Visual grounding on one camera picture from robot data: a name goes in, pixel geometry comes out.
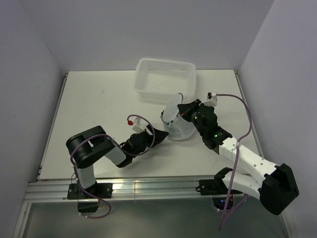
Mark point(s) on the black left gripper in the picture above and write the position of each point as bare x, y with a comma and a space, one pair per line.
159, 136

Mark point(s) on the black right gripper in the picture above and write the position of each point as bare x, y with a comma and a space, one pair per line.
185, 109

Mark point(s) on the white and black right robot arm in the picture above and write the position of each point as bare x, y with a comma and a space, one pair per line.
274, 185

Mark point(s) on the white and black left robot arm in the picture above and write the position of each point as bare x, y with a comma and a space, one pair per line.
89, 146

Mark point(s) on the white perforated plastic basket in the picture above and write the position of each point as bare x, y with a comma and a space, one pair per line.
161, 79

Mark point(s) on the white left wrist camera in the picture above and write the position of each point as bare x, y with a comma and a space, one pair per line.
137, 125

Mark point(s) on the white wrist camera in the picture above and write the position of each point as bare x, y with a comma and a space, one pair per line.
137, 125
211, 100

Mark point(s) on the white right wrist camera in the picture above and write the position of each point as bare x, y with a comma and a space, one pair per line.
211, 100

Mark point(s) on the aluminium extrusion rail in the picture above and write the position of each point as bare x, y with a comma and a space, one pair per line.
50, 191

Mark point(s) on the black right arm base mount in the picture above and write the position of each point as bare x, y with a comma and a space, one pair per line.
211, 187

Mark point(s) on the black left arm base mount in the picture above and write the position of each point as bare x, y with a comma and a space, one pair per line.
101, 190

